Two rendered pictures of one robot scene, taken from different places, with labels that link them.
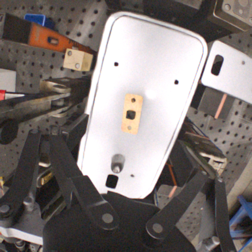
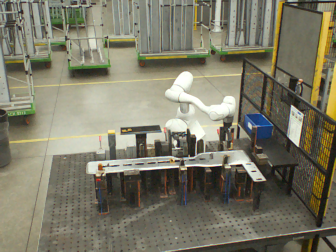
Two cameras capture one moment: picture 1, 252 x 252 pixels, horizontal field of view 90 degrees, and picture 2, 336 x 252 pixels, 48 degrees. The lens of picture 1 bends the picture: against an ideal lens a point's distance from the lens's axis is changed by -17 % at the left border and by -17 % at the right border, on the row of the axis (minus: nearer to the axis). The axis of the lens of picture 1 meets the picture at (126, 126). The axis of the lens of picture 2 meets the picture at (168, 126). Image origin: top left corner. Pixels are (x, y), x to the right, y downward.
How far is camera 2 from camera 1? 3.19 m
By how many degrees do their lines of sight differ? 72
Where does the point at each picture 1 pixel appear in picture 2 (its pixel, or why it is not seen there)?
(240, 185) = not seen: outside the picture
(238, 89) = (247, 168)
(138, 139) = (219, 159)
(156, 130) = not seen: hidden behind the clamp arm
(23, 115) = (220, 134)
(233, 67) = (251, 166)
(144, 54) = (238, 155)
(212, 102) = (240, 168)
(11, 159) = not seen: hidden behind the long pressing
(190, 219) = (160, 237)
